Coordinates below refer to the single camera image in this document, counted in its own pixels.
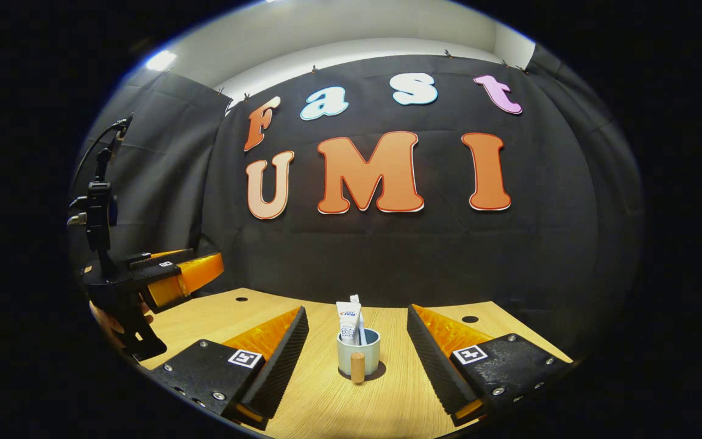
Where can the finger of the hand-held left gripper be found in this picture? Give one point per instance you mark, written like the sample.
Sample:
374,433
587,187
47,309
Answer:
156,257
195,274

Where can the black backdrop cloth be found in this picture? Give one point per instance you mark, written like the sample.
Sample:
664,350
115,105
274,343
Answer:
357,256

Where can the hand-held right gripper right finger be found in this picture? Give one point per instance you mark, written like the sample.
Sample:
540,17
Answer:
433,372

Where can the dark brown round coaster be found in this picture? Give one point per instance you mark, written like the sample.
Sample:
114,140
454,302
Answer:
381,371

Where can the wooden desktop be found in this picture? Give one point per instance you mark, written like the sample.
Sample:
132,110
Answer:
320,396

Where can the white toothpaste tube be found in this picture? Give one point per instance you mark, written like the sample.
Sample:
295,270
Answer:
348,320

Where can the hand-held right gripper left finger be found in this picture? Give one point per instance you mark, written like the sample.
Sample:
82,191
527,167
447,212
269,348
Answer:
284,366

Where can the white toothbrush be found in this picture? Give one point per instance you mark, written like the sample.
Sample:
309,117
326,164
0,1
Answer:
357,305

